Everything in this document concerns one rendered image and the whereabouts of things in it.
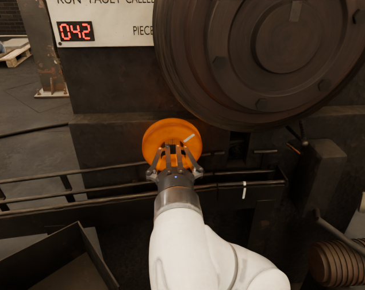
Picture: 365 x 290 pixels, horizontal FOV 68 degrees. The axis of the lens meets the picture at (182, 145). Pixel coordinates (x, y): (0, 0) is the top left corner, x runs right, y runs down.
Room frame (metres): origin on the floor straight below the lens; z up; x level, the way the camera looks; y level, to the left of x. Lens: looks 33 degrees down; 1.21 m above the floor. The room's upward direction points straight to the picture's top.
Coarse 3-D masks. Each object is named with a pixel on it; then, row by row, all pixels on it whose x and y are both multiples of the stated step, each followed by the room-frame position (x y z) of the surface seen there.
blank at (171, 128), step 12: (168, 120) 0.59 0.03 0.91; (180, 120) 0.60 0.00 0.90; (156, 132) 0.57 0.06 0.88; (168, 132) 0.57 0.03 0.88; (180, 132) 0.58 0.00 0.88; (192, 132) 0.58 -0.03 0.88; (144, 144) 0.57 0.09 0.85; (156, 144) 0.57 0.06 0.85; (192, 144) 0.58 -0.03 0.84; (144, 156) 0.57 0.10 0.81
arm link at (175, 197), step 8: (160, 192) 0.38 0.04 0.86; (168, 192) 0.37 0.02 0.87; (176, 192) 0.36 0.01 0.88; (184, 192) 0.37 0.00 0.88; (192, 192) 0.37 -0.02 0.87; (160, 200) 0.36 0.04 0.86; (168, 200) 0.35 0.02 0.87; (176, 200) 0.34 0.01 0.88; (184, 200) 0.35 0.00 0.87; (192, 200) 0.35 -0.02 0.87; (160, 208) 0.34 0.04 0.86; (168, 208) 0.33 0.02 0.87; (192, 208) 0.33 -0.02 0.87; (200, 208) 0.35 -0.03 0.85
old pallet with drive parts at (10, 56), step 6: (24, 48) 4.60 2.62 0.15; (0, 54) 4.24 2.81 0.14; (6, 54) 4.30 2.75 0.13; (12, 54) 4.24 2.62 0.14; (18, 54) 4.30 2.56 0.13; (24, 54) 4.56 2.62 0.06; (30, 54) 4.75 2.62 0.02; (0, 60) 4.03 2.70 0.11; (6, 60) 4.04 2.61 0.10; (12, 60) 4.07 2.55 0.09; (18, 60) 4.33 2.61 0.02; (12, 66) 4.04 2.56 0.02
